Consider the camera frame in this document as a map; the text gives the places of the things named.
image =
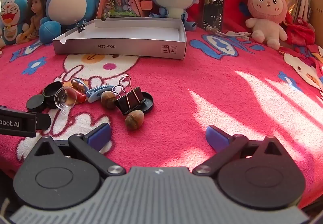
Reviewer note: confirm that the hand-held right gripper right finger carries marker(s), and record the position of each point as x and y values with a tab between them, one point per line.
217	138

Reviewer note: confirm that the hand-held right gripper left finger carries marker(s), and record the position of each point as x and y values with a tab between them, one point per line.
99	135

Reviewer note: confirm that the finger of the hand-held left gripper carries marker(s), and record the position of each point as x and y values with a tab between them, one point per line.
43	121

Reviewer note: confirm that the black bottle cap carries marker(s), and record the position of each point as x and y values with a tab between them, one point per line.
35	103
51	92

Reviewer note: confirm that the brown hazelnut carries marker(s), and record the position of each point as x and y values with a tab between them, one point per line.
109	99
134	120

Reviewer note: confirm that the red wall plug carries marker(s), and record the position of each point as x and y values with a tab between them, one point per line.
81	97

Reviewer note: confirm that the blue hair clip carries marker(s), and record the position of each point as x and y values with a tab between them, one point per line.
97	92

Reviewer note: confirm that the large black binder clip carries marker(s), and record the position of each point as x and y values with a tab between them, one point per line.
130	102

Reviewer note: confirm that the black round lid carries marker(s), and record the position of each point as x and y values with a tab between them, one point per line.
149	102

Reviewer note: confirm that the shallow white cardboard box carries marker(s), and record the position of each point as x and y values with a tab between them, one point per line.
138	47

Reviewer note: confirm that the pink printed bed blanket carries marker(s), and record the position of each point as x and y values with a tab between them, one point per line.
201	75

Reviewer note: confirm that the small black binder clip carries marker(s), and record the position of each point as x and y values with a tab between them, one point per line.
82	28

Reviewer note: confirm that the blue robot cat plush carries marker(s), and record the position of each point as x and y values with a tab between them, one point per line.
11	11

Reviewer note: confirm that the brown-haired baby doll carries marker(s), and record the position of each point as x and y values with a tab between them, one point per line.
35	9

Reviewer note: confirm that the round blue mouse plush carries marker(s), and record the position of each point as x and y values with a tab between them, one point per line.
65	4

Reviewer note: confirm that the black smartphone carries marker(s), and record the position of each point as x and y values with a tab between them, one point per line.
213	11

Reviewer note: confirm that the red cloth bag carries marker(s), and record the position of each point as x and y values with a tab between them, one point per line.
300	32

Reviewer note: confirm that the small pink box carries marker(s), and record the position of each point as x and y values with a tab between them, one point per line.
146	5

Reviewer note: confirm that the pink bunny plush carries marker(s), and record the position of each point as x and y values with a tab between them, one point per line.
266	4

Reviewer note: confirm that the brown cardboard carton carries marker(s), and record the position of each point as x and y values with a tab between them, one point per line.
317	14

